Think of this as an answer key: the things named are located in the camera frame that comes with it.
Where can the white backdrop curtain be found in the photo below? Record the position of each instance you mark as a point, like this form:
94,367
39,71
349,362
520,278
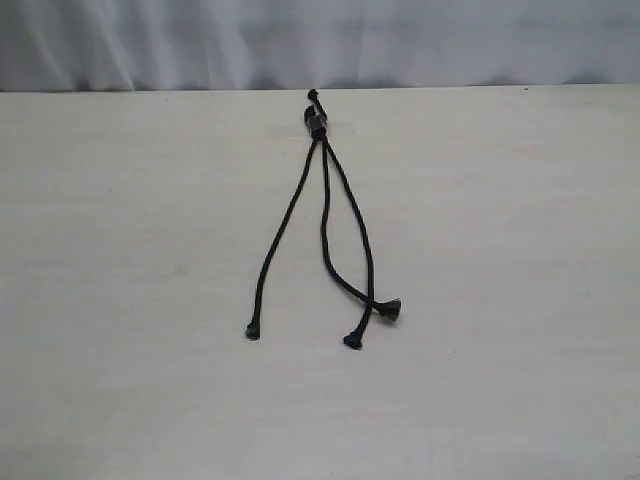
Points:
211,45

